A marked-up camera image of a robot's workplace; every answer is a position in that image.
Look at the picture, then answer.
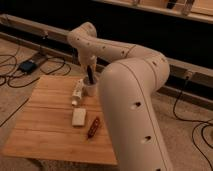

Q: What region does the black marker pen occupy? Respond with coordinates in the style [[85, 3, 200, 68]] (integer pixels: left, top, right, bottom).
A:
[[87, 66, 94, 84]]

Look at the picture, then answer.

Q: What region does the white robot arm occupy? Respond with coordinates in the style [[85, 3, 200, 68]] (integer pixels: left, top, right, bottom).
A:
[[67, 22, 173, 171]]

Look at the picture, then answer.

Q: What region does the white ceramic cup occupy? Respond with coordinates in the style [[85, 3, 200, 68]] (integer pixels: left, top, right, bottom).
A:
[[83, 77, 98, 97]]

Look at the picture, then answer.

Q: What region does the white rectangular eraser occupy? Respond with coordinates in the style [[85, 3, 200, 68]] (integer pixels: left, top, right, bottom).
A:
[[72, 108, 86, 126]]

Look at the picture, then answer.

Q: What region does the long wooden floor beam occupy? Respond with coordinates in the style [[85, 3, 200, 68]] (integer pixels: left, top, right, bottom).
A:
[[0, 14, 213, 89]]

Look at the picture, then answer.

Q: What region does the blue black power adapter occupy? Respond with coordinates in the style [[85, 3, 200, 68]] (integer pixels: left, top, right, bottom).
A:
[[18, 60, 37, 74]]

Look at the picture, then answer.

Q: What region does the red brown pocket knife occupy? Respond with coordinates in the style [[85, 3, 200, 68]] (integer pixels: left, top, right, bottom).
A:
[[87, 117, 100, 139]]

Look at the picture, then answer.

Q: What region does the wooden table board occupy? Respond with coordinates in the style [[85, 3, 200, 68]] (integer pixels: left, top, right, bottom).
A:
[[2, 76, 116, 165]]

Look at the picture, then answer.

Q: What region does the black floor cable left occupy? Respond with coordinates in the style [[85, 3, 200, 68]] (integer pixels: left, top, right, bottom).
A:
[[0, 43, 73, 89]]

